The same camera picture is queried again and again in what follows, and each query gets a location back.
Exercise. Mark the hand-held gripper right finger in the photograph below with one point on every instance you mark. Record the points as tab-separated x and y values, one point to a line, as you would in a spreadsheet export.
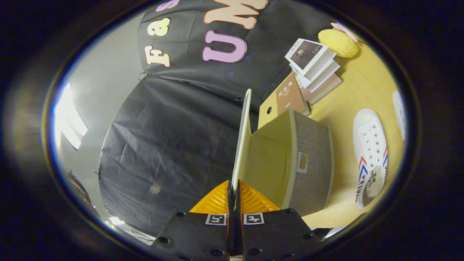
275	235

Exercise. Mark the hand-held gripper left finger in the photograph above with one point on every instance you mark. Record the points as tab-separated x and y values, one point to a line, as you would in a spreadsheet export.
203	235

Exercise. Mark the grey fabric storage box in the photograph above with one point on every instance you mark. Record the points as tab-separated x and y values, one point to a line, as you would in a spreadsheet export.
311	163

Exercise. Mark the white striped canvas shoe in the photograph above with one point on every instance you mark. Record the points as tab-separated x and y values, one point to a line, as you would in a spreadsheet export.
398	112
369	145

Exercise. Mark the black backdrop cloth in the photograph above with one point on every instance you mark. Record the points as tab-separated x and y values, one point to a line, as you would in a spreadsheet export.
163	145

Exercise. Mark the brown cover book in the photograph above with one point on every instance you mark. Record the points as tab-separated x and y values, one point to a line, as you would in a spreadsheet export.
290	96

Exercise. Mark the thick white book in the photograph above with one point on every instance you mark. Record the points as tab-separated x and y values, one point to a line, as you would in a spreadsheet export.
322	78

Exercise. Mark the ceiling light panel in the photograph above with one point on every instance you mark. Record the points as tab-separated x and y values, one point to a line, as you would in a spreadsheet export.
69	119

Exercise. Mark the white book with portrait cover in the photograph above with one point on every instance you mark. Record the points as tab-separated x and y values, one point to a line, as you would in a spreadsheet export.
304	54

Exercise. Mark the yellow plush cushion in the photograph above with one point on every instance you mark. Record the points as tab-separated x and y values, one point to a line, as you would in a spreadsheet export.
339	43

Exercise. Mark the pink plush toy green shirt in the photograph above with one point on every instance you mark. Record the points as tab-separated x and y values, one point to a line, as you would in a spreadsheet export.
344	30

